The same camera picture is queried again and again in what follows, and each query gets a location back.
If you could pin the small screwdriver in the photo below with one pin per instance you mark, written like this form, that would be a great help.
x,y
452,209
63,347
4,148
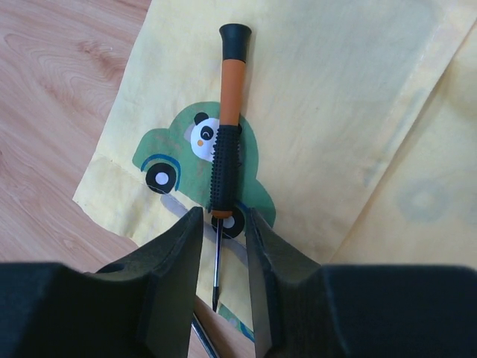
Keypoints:
x,y
225,166

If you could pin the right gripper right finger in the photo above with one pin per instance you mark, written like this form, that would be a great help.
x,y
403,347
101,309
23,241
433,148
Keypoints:
x,y
301,308

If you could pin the thin dark metal file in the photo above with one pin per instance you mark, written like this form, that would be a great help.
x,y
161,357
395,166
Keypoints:
x,y
204,338

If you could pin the yellow car print cloth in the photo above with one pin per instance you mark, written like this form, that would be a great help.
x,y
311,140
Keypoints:
x,y
359,131

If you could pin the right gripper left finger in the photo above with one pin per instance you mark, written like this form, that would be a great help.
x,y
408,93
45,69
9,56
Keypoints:
x,y
138,306

